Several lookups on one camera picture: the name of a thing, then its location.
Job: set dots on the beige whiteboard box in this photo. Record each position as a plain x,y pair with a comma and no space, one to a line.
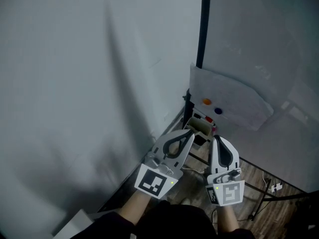
203,129

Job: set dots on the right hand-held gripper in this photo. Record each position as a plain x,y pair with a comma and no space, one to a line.
230,190

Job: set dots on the person's left forearm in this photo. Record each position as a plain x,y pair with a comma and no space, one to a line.
135,206

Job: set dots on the black capped marker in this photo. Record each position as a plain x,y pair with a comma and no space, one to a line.
197,115

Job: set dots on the black whiteboard eraser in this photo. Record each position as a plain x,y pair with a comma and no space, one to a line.
199,139

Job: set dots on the black floor object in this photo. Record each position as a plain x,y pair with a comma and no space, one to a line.
302,220

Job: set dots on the black whiteboard stand pole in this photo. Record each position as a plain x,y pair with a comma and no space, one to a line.
203,21

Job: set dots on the blue round magnet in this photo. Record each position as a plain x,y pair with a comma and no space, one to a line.
218,111

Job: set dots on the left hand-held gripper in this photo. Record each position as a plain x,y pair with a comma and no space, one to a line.
152,180

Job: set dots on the red capped marker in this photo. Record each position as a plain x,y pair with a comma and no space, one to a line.
208,119

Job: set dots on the orange round magnet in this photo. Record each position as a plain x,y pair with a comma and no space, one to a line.
206,101

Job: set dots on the black metal floor frame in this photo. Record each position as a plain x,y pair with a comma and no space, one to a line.
264,195

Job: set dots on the large whiteboard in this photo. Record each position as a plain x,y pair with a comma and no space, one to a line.
74,83

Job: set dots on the person's dark clothing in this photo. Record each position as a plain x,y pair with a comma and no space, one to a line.
172,223

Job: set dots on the white power adapter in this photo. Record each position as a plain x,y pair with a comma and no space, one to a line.
276,187

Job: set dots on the person's right forearm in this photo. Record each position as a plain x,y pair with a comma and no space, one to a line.
228,220

